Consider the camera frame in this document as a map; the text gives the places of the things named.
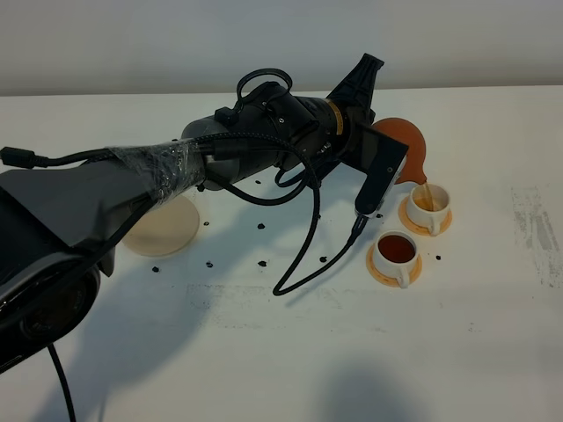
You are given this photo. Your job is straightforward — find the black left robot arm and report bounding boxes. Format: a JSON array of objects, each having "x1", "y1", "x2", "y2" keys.
[{"x1": 1, "y1": 55, "x2": 387, "y2": 370}]

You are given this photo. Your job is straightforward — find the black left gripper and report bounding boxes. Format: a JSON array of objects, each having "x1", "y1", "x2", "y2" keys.
[{"x1": 297, "y1": 53, "x2": 384, "y2": 176}]

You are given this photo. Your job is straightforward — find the beige round teapot coaster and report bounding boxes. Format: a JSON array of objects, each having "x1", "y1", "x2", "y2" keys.
[{"x1": 122, "y1": 196, "x2": 200, "y2": 257}]

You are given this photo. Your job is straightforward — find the orange saucer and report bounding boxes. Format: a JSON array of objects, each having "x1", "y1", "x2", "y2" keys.
[
  {"x1": 366, "y1": 244, "x2": 422, "y2": 288},
  {"x1": 398, "y1": 197, "x2": 453, "y2": 236}
]

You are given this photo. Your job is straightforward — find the white teacup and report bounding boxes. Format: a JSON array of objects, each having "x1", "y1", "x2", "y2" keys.
[
  {"x1": 406, "y1": 183, "x2": 452, "y2": 236},
  {"x1": 374, "y1": 230, "x2": 419, "y2": 264}
]

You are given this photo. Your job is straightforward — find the brown clay teapot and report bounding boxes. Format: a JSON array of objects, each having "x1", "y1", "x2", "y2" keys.
[{"x1": 371, "y1": 116, "x2": 428, "y2": 186}]

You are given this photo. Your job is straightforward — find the black braided camera cable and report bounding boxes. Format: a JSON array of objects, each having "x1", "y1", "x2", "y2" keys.
[{"x1": 0, "y1": 67, "x2": 370, "y2": 422}]

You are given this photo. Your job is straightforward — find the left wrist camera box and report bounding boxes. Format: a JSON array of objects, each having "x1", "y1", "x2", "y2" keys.
[{"x1": 355, "y1": 125, "x2": 408, "y2": 217}]

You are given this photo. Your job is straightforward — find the front orange saucer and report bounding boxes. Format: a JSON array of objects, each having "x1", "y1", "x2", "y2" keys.
[{"x1": 366, "y1": 244, "x2": 422, "y2": 288}]

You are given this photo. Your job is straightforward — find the rear orange saucer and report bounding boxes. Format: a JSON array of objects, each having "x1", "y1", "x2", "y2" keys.
[{"x1": 398, "y1": 197, "x2": 453, "y2": 236}]

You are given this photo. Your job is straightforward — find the front white teacup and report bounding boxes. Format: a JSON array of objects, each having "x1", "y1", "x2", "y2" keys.
[{"x1": 374, "y1": 230, "x2": 419, "y2": 264}]

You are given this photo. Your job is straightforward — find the rear white teacup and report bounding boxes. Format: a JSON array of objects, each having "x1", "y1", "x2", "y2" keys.
[{"x1": 406, "y1": 183, "x2": 452, "y2": 236}]

